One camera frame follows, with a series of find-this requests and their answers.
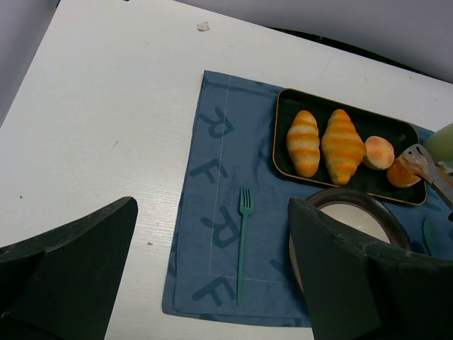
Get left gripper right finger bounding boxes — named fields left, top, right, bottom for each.
left=288, top=198, right=452, bottom=339

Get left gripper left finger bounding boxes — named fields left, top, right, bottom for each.
left=1, top=197, right=138, bottom=339

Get oval orange bread roll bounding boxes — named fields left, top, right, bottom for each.
left=386, top=157, right=421, bottom=188

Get metal serving tongs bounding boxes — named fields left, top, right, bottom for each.
left=400, top=144, right=452, bottom=209

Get round pale bread roll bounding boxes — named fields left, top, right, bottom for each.
left=363, top=136, right=395, bottom=170

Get dark rimmed white plate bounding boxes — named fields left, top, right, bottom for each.
left=287, top=188, right=411, bottom=307

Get green plastic knife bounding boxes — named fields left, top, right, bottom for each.
left=423, top=218, right=438, bottom=257

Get black rectangular tray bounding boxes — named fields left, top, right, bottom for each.
left=272, top=89, right=428, bottom=205

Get blue lettered placemat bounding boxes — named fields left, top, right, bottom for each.
left=161, top=69, right=453, bottom=329

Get green plastic fork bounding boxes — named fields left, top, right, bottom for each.
left=236, top=188, right=253, bottom=306

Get large striped croissant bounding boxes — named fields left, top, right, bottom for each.
left=321, top=109, right=366, bottom=186

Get small striped croissant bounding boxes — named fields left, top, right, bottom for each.
left=286, top=110, right=321, bottom=178

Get light green mug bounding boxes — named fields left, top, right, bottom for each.
left=423, top=123, right=453, bottom=166

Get small tape scrap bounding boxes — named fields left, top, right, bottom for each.
left=196, top=21, right=210, bottom=32

